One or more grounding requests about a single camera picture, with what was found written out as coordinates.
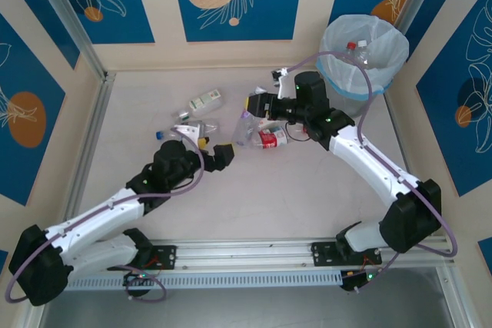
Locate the long aluminium base rail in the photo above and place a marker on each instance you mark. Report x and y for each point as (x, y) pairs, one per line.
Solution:
(238, 253)

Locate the blue label plastic bottle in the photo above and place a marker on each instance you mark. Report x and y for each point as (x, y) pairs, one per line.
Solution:
(211, 126)

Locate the aluminium side rail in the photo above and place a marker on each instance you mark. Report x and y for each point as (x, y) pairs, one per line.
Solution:
(100, 97)
(396, 132)

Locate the red label crushed plastic bottle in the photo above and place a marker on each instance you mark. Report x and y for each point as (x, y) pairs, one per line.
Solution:
(269, 140)

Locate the purple label plastic bottle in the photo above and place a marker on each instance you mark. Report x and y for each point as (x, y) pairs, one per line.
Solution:
(246, 132)

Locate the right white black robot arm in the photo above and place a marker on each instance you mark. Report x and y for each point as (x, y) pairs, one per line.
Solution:
(369, 163)

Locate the left black mount plate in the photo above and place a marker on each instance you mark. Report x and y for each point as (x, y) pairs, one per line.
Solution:
(165, 257)

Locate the grey metal panel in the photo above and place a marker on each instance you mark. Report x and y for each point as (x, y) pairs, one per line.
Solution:
(246, 310)

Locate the trash bin with white bag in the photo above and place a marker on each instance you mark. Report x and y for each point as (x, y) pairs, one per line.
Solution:
(384, 59)

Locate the right controller board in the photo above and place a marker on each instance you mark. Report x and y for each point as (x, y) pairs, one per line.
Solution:
(361, 278)

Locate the right black mount plate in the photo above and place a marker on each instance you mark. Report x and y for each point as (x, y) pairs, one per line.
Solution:
(323, 253)

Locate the grey trash bin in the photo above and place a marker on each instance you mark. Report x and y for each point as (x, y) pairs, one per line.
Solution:
(353, 105)

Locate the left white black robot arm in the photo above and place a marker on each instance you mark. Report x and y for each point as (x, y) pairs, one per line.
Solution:
(96, 220)

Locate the left controller board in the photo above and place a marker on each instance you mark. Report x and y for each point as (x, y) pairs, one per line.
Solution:
(138, 277)

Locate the orange red label plastic bottle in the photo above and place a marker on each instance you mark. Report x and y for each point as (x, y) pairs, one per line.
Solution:
(350, 44)

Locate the small white green carton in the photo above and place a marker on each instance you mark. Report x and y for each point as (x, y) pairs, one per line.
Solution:
(203, 101)

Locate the controller board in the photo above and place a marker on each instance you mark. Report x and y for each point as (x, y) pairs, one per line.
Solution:
(361, 278)
(138, 277)

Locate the black mount plate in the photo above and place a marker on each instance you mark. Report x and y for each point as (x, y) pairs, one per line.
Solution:
(165, 257)
(323, 253)

